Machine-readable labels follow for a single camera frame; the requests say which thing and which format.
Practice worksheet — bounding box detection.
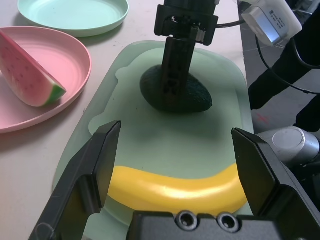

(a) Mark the red toy watermelon slice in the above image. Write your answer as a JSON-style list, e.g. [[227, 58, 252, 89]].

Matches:
[[0, 31, 68, 108]]

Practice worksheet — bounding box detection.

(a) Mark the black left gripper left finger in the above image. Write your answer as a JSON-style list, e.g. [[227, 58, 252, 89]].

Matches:
[[27, 119, 123, 240]]

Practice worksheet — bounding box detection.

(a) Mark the green plate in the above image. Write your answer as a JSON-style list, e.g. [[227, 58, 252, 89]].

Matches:
[[17, 0, 130, 38]]

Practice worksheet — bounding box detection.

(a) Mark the green cutting mat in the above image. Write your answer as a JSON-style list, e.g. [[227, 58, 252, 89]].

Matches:
[[52, 40, 255, 240]]

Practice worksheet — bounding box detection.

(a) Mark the pink plate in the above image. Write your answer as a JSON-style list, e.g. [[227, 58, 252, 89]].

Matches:
[[0, 26, 93, 134]]

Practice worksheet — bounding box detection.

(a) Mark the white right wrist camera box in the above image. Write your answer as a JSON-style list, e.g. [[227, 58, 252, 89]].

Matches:
[[241, 0, 303, 47]]

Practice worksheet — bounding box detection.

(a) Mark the dark green toy avocado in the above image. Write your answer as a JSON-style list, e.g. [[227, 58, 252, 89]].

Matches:
[[139, 64, 213, 115]]

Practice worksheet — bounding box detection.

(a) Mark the grey left robot leg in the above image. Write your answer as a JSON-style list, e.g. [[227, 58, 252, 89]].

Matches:
[[254, 126, 320, 181]]

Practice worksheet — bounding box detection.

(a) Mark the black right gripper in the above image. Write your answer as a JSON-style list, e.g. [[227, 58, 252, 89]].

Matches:
[[154, 0, 219, 115]]

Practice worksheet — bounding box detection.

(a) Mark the yellow toy banana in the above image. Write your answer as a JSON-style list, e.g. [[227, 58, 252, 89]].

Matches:
[[107, 163, 250, 218]]

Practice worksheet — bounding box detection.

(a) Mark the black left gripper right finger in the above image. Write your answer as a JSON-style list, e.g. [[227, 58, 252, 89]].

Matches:
[[231, 127, 320, 240]]

